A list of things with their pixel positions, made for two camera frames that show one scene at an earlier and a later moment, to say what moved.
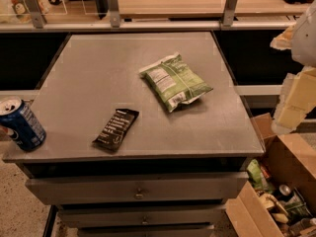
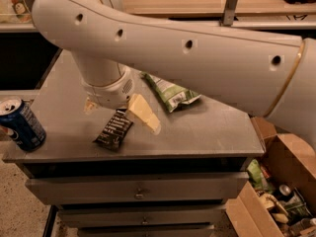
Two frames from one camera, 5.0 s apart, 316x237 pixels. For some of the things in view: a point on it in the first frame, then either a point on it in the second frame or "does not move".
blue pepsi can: x=19 y=122 does not move
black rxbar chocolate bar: x=112 y=134 does not move
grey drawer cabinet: x=147 y=134 does not move
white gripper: x=305 y=39 → x=110 y=95
